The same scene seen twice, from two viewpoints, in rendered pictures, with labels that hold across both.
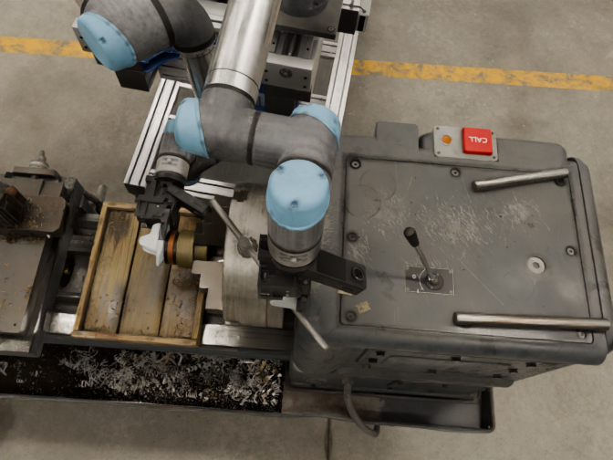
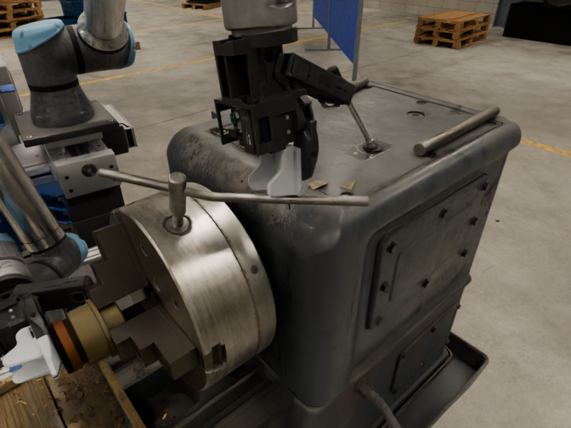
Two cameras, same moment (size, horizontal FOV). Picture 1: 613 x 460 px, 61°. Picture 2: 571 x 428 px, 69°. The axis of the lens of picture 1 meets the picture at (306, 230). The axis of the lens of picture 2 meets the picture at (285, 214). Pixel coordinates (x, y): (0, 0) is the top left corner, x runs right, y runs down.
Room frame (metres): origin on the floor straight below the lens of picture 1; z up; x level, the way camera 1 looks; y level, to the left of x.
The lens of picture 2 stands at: (-0.11, 0.27, 1.56)
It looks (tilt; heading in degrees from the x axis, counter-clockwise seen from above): 34 degrees down; 323
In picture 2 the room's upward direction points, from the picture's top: straight up
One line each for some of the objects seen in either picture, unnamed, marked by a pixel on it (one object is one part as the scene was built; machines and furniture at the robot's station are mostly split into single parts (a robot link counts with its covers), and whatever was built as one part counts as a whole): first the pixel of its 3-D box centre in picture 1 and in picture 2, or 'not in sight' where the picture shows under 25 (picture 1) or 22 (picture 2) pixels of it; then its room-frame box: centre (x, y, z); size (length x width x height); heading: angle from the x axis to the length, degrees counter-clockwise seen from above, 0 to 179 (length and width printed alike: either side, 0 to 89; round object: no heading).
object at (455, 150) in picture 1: (462, 149); not in sight; (0.64, -0.31, 1.23); 0.13 x 0.08 x 0.05; 94
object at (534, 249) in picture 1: (431, 264); (339, 206); (0.44, -0.29, 1.06); 0.59 x 0.48 x 0.39; 94
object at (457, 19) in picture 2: not in sight; (452, 28); (4.49, -7.02, 0.22); 1.25 x 0.86 x 0.44; 98
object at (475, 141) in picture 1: (476, 141); not in sight; (0.65, -0.33, 1.26); 0.06 x 0.06 x 0.02; 4
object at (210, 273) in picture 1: (216, 290); (166, 345); (0.30, 0.17, 1.08); 0.12 x 0.11 x 0.05; 4
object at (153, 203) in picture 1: (161, 202); (12, 316); (0.49, 0.34, 1.08); 0.12 x 0.09 x 0.08; 2
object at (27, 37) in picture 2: not in sight; (47, 51); (1.09, 0.09, 1.33); 0.13 x 0.12 x 0.14; 86
